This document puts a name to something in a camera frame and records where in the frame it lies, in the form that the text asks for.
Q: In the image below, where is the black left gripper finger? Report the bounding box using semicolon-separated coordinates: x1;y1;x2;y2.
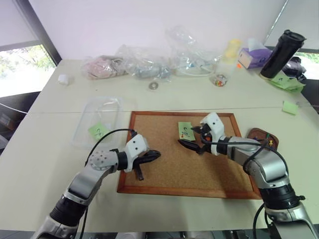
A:
134;164;145;181
143;149;162;164

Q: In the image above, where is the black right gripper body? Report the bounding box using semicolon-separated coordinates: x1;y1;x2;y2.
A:
199;123;215;155

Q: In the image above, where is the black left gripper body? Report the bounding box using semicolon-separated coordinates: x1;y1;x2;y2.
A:
131;148;154;167

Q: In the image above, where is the green sticky note with writing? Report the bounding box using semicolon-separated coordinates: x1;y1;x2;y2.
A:
87;121;111;143
177;121;196;141

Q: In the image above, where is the brown wooden tray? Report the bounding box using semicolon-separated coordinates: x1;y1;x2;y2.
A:
246;127;280;151

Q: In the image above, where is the clear jar of pushpins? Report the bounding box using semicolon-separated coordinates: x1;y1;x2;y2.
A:
209;73;229;88

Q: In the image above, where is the clear plastic box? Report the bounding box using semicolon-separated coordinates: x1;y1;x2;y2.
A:
71;96;125;150

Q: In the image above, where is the blank green sticky note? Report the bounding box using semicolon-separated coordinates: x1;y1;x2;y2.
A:
282;100;299;116

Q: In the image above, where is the purple tissue box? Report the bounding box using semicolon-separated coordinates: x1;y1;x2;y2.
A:
237;38;274;70

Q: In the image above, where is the wood-framed cork board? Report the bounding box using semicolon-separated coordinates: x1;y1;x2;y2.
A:
116;111;263;200

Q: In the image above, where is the large clear plastic bag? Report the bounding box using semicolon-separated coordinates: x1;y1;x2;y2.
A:
165;24;224;78

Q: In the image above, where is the plastic bag with grey contents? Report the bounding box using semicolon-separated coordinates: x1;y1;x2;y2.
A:
115;44;175;81

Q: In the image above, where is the yellow-capped clear bottle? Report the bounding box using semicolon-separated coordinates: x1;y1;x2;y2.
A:
222;38;244;66

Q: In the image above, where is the stack of green notes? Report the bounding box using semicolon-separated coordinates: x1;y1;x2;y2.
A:
264;72;306;94

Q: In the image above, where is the plastic bag with pink contents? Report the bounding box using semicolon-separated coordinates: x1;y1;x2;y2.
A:
80;55;128;81

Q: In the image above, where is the black travel tumbler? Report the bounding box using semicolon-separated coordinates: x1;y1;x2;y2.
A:
259;29;308;79

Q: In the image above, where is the dark furniture beside table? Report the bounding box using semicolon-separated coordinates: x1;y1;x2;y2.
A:
0;91;42;150

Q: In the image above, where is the white roller blind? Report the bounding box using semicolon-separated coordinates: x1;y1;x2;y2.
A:
0;0;39;48

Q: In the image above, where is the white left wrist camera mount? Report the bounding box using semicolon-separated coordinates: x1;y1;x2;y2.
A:
123;135;151;173

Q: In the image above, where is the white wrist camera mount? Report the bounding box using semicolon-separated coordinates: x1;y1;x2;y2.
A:
123;135;151;173
200;112;226;155

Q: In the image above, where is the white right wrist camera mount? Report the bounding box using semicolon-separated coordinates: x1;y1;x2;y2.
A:
200;112;226;155

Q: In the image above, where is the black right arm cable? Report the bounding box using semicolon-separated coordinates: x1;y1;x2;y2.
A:
200;137;290;239

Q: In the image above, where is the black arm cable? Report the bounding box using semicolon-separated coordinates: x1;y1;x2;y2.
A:
79;128;139;239
200;137;290;239

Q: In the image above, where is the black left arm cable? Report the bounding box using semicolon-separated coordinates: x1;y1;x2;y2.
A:
79;128;139;239

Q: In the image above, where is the black window post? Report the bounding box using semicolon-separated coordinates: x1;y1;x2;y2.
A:
18;0;63;68

